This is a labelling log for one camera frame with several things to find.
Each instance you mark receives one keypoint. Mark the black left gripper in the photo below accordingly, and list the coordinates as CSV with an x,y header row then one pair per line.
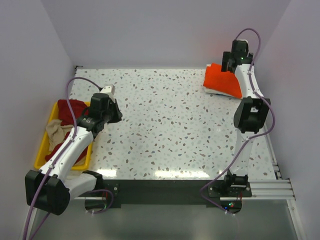
x,y
118,114

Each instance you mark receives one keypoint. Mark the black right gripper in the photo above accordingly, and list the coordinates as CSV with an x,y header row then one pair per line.
x,y
226,57

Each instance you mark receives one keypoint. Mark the orange t-shirt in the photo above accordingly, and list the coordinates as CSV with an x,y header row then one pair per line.
x,y
231,86

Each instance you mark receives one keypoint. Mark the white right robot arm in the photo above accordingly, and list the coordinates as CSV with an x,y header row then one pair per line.
x,y
250,115

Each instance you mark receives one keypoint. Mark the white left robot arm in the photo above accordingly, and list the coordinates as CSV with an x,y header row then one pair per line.
x,y
48,188

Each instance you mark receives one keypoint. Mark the dark red t-shirt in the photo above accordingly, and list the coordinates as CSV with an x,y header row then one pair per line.
x,y
65,115

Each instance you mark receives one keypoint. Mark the folded cream t-shirt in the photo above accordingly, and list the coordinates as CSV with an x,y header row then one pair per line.
x,y
213,79

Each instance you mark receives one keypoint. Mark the beige t-shirt in bin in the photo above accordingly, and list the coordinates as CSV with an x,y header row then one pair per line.
x,y
56,132

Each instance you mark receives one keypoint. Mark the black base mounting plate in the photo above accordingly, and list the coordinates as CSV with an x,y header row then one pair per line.
x,y
168,192

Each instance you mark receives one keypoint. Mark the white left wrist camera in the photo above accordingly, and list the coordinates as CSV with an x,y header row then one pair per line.
x,y
109,90

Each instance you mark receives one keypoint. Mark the aluminium frame rail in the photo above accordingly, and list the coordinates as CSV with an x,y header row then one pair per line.
x,y
281,189

